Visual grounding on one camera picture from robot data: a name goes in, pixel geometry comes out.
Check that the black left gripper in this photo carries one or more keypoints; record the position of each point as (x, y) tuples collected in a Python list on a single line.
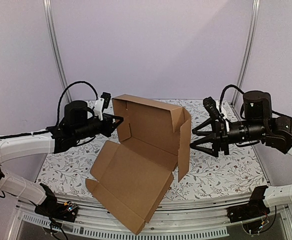
[(108, 127)]

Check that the aluminium corner post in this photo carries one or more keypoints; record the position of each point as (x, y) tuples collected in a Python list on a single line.
[(54, 43), (249, 42)]

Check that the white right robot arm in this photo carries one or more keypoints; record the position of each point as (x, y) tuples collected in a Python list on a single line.
[(260, 124)]

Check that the right aluminium corner post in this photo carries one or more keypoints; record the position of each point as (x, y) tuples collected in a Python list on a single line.
[(249, 42)]

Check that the aluminium front rail frame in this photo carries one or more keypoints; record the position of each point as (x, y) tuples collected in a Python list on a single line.
[(173, 220)]

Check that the left aluminium corner post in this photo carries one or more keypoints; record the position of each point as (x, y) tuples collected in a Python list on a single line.
[(54, 43)]

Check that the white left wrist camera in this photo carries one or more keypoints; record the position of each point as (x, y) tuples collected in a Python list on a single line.
[(101, 104)]

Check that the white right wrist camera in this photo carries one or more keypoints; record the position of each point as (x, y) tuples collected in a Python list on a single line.
[(211, 107)]

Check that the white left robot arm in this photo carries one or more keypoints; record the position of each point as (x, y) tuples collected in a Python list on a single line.
[(23, 145)]

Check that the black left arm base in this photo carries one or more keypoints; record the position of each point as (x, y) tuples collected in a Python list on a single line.
[(66, 211)]

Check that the brown cardboard paper box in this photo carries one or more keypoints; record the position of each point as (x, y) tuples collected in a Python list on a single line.
[(131, 177)]

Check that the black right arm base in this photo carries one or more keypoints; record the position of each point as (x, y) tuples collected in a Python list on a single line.
[(254, 208)]

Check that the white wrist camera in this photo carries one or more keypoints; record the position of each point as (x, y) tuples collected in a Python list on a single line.
[(101, 104), (211, 107)]

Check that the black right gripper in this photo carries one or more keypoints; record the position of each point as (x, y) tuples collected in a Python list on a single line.
[(218, 137)]

